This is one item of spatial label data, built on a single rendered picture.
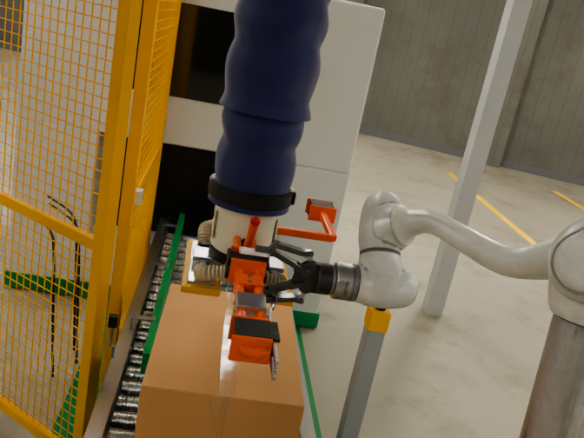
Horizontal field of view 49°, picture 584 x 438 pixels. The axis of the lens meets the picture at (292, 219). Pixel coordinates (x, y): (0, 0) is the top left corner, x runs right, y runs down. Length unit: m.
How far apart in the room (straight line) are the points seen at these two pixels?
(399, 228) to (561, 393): 0.56
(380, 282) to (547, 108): 10.83
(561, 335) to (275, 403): 0.74
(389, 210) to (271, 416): 0.58
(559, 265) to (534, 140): 11.22
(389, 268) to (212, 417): 0.57
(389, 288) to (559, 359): 0.49
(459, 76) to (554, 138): 1.99
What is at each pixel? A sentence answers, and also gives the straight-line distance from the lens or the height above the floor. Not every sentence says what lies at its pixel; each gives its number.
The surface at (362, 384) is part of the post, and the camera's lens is 2.23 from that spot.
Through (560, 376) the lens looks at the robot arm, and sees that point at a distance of 1.19.
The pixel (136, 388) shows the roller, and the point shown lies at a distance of 2.35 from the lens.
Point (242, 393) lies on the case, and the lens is 1.64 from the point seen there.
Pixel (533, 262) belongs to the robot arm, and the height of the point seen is 1.47.
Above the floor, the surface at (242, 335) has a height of 1.29.
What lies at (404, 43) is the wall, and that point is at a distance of 12.24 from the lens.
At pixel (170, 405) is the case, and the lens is 1.64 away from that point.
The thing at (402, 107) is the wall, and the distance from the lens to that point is 12.28.
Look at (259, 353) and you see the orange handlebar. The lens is 1.16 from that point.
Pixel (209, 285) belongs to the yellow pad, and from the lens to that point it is 1.66.
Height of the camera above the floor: 1.84
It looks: 17 degrees down
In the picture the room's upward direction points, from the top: 11 degrees clockwise
